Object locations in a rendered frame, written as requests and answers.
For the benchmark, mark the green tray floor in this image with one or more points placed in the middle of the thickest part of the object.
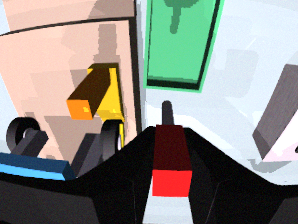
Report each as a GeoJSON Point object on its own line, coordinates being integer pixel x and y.
{"type": "Point", "coordinates": [178, 34]}

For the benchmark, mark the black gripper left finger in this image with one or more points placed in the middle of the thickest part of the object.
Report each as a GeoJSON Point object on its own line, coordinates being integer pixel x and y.
{"type": "Point", "coordinates": [114, 192]}

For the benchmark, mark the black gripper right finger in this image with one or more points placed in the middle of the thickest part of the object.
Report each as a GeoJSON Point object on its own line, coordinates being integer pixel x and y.
{"type": "Point", "coordinates": [222, 191]}

